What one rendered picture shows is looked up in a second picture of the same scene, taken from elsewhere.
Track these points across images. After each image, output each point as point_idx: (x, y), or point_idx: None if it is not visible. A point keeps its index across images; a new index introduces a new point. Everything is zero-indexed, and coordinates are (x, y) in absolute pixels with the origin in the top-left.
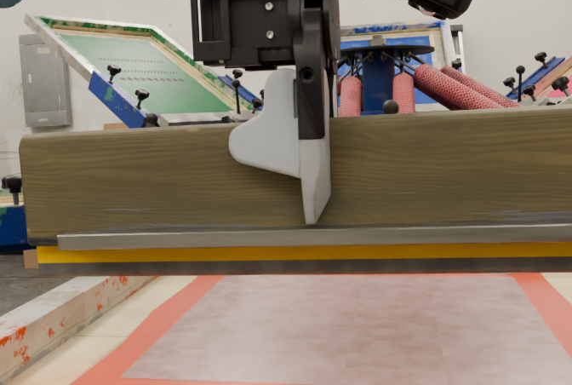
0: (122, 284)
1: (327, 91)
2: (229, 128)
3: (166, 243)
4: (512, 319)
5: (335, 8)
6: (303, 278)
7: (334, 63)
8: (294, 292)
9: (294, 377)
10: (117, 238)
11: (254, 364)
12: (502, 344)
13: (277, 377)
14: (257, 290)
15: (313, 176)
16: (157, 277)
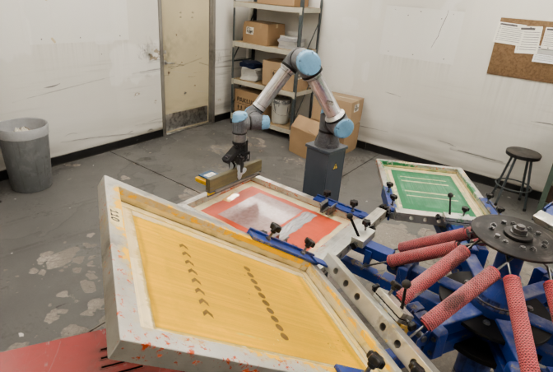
0: (295, 195)
1: (232, 165)
2: None
3: None
4: (243, 222)
5: (235, 157)
6: (290, 216)
7: (239, 164)
8: (281, 212)
9: (245, 201)
10: None
11: (253, 200)
12: (236, 216)
13: (247, 200)
14: (287, 210)
15: None
16: (309, 204)
